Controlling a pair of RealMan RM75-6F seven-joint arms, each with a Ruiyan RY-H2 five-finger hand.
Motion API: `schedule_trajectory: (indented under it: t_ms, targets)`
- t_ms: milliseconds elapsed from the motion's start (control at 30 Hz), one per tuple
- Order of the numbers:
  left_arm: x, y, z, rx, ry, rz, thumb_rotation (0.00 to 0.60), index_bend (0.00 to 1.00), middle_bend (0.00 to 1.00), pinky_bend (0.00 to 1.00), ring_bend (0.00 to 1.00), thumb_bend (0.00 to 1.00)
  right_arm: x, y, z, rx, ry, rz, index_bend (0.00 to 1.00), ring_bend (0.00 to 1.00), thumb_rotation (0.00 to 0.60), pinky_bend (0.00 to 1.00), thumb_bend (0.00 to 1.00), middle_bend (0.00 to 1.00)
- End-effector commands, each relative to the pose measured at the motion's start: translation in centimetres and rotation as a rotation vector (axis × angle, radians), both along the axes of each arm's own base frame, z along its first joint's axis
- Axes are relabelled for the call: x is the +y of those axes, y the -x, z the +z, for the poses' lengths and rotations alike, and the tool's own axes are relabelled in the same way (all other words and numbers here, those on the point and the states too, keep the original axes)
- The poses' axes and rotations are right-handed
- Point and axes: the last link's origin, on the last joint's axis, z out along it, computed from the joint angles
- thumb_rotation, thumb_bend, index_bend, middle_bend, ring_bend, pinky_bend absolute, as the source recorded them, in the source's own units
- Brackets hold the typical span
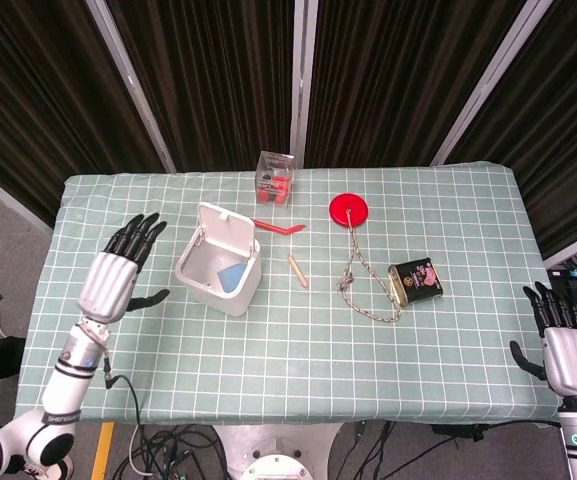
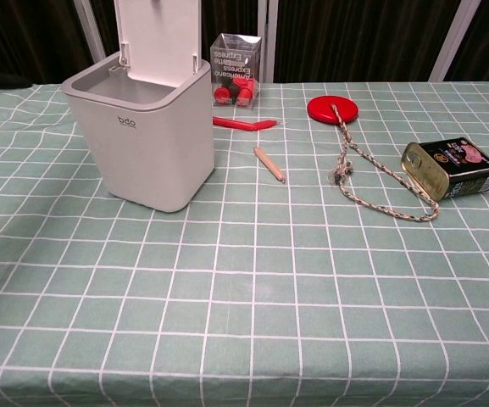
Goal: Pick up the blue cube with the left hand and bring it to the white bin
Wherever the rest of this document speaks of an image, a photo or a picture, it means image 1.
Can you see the blue sponge block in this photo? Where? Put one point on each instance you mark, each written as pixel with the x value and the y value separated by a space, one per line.
pixel 232 277

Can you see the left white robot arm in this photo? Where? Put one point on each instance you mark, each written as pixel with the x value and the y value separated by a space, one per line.
pixel 43 405

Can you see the red bent straw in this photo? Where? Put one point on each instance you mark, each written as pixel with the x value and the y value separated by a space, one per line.
pixel 280 227

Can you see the black luncheon meat can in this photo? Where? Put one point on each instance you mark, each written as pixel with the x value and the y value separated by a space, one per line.
pixel 415 283

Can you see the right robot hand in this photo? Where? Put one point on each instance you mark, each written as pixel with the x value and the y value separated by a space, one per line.
pixel 565 356

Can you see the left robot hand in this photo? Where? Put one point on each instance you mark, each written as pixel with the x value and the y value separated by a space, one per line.
pixel 110 287

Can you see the tan wooden stick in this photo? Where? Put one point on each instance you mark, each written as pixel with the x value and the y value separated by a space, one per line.
pixel 298 271

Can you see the clear box with red pieces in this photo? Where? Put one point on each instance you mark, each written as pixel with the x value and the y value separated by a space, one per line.
pixel 274 180

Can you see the white square bin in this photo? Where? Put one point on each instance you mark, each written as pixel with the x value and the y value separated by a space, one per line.
pixel 218 270

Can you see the green checkered tablecloth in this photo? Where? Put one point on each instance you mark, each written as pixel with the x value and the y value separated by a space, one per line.
pixel 288 350

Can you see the red disc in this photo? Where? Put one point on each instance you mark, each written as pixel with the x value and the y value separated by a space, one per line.
pixel 347 209

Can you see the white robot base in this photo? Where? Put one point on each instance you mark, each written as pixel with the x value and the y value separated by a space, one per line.
pixel 275 452

